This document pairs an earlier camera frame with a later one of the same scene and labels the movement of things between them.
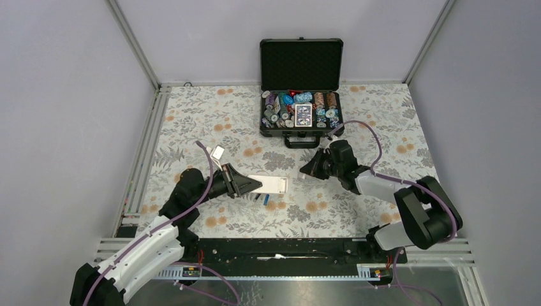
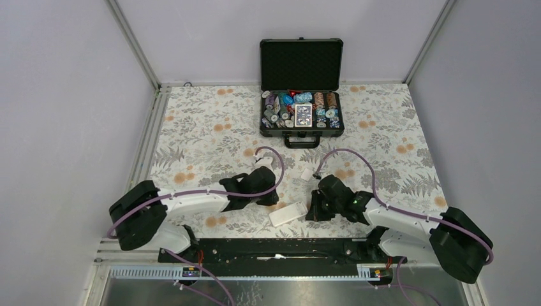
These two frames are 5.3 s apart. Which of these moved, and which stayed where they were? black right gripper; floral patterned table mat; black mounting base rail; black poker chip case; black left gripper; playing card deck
Moved: black left gripper; black right gripper
Stayed: floral patterned table mat; black poker chip case; black mounting base rail; playing card deck
